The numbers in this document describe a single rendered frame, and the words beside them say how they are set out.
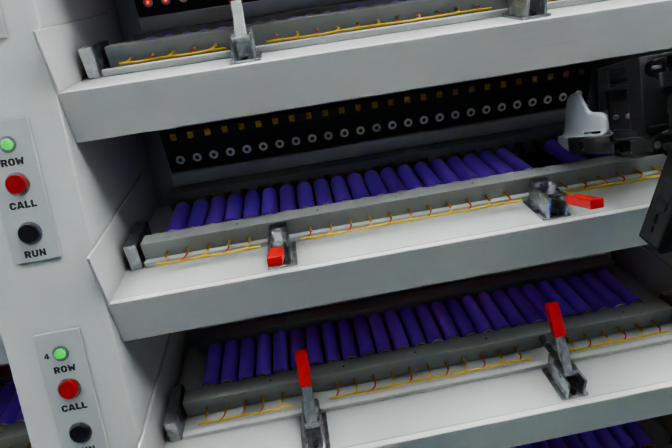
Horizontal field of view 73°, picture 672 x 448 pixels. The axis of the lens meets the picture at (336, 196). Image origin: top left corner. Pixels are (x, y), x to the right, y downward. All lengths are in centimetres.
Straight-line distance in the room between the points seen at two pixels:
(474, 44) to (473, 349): 32
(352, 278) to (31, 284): 28
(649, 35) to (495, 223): 23
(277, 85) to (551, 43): 25
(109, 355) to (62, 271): 9
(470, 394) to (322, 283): 21
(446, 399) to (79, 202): 41
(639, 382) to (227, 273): 43
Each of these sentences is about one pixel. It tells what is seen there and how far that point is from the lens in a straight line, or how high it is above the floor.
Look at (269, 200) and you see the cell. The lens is 51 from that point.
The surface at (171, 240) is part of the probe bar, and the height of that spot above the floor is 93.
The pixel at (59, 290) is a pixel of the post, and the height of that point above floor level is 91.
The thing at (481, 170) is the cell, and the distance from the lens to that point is 54.
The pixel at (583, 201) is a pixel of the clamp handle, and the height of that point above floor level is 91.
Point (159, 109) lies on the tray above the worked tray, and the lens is 44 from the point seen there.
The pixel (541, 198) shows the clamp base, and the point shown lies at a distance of 49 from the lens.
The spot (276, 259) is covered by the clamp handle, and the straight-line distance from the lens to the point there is 36.
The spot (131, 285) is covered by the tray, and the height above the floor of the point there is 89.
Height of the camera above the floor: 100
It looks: 7 degrees down
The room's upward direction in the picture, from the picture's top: 9 degrees counter-clockwise
